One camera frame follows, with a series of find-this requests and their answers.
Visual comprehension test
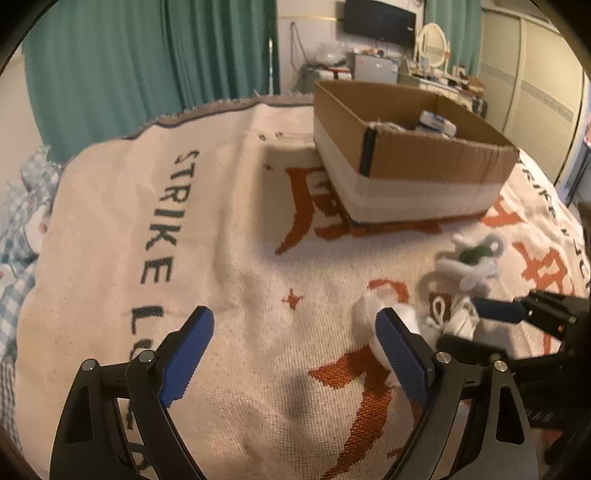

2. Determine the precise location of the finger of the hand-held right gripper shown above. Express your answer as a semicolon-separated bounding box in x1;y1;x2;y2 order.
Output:
436;333;565;371
472;290;579;339

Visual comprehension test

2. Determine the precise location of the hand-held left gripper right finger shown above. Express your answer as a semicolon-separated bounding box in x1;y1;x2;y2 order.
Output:
375;307;540;480

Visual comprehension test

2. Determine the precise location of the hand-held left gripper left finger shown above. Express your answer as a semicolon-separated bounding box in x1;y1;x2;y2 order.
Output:
50;305;216;480

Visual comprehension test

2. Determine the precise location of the white sock pair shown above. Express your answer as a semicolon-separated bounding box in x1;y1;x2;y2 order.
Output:
351;286;445;389

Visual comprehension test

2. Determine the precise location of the white and green sock bundle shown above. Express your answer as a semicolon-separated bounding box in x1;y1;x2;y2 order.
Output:
434;232;507;291

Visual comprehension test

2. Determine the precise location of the cardboard box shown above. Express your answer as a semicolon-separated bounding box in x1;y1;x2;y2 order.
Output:
313;79;520;223

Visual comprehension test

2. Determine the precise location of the blue and white soft item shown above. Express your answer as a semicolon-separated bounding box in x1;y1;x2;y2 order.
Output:
418;111;458;138

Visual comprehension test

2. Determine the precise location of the white fluffy soft item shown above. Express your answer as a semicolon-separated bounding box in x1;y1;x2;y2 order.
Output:
369;121;416;134

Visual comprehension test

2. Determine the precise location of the printed cream blanket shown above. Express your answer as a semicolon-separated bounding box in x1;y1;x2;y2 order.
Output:
14;93;591;480

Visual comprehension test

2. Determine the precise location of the blue plaid bedding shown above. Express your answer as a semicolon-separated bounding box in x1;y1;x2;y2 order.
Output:
0;145;64;455

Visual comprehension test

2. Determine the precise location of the cluttered dressing table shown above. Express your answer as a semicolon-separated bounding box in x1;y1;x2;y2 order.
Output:
399;69;489;117

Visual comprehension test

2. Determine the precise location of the cream wardrobe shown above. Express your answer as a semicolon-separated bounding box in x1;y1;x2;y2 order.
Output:
478;4;588;188

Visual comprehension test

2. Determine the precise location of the white storage box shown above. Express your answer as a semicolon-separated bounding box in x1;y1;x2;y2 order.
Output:
347;51;400;85

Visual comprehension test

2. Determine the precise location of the white round mirror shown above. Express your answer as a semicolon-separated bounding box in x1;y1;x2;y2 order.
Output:
416;23;452;75

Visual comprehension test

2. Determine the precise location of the green curtain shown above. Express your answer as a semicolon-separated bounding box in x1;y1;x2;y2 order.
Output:
21;0;281;163
424;0;483;75

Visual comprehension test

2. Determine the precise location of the clear plastic bag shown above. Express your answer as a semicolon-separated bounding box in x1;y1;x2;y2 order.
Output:
314;41;350;66

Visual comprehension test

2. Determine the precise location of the black wall television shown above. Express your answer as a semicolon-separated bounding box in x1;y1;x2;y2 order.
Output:
343;0;417;48

